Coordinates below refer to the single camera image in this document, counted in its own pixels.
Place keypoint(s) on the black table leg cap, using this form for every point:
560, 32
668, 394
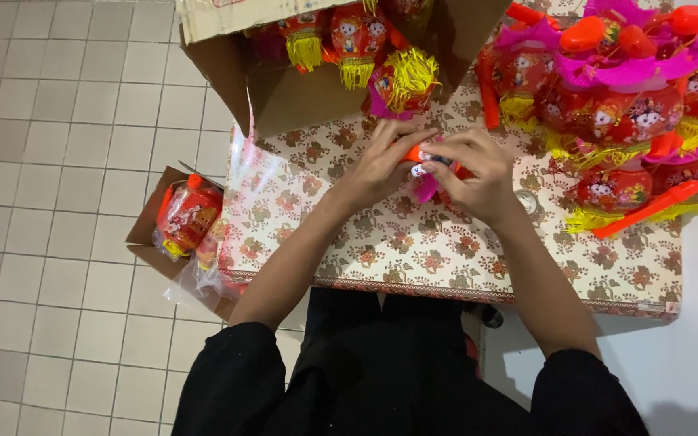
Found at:
492, 317

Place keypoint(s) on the red lantern in clear bag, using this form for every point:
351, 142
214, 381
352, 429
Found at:
191, 215

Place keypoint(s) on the large open cardboard carton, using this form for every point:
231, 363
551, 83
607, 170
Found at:
288, 103

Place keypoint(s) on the clear plastic bags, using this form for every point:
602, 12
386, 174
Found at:
203, 272

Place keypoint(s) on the person's black clothing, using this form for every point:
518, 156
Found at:
397, 375

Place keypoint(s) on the red paper lantern yellow tassel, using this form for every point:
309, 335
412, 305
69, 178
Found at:
302, 36
403, 82
356, 42

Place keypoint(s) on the person's right fingers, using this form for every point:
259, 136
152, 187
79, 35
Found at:
446, 151

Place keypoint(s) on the person's left fingers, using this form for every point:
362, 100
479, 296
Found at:
406, 134

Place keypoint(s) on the small brown cardboard box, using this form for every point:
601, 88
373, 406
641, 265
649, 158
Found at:
146, 230

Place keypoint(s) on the small white battery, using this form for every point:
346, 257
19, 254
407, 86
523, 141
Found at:
420, 171

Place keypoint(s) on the floral patterned tablecloth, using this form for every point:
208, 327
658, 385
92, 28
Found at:
415, 254

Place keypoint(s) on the pile of red pink lanterns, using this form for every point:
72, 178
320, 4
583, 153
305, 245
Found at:
615, 109

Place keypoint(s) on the person's left hand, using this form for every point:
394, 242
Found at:
373, 169

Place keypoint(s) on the person's right hand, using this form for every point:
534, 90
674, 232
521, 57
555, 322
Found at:
482, 175

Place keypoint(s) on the clear tape roll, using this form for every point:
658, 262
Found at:
527, 201

